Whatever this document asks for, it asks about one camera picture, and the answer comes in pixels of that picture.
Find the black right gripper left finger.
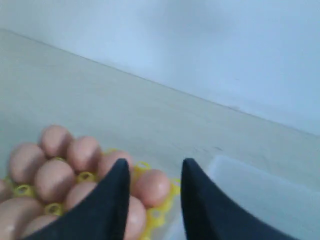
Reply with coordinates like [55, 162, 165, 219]
[26, 158, 130, 240]

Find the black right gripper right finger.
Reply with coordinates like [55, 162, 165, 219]
[181, 158, 292, 240]

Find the yellow plastic egg tray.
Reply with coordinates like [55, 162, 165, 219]
[2, 148, 180, 240]

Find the brown egg packed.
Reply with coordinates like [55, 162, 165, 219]
[97, 150, 134, 180]
[131, 169, 171, 208]
[66, 136, 102, 172]
[39, 125, 74, 158]

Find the clear plastic container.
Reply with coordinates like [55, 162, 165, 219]
[162, 154, 320, 240]

